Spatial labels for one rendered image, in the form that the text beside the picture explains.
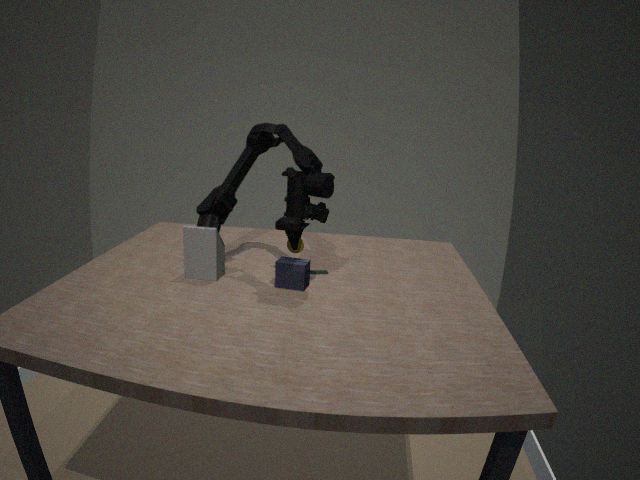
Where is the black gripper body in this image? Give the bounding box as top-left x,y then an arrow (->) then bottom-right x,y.
275,193 -> 310,231

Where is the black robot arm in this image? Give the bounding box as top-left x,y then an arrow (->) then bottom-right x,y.
196,122 -> 335,233

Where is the gold coin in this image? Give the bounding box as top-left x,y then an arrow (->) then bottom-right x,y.
287,237 -> 304,253

